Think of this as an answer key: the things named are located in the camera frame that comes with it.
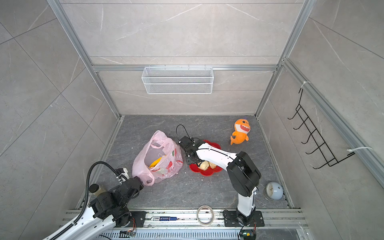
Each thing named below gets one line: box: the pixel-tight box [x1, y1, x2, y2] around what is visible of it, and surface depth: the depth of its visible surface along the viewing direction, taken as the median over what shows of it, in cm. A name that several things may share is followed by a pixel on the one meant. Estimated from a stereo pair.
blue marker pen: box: [151, 216, 178, 222], surface depth 74 cm
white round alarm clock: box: [263, 181, 284, 201], surface depth 76 cm
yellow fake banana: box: [149, 157, 163, 168], surface depth 92 cm
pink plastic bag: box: [132, 130, 183, 186], surface depth 85 cm
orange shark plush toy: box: [230, 118, 251, 146], surface depth 105 cm
